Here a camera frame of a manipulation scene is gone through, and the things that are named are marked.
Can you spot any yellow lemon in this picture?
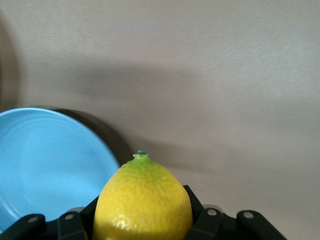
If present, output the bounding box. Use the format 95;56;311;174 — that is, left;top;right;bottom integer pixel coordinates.
91;149;194;240

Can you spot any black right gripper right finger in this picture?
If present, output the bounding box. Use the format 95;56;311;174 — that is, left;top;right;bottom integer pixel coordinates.
182;184;288;240

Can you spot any blue plate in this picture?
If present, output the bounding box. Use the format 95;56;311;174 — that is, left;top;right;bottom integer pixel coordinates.
0;107;121;234

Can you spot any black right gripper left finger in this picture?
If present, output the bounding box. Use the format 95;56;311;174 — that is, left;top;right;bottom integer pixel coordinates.
0;194;100;240

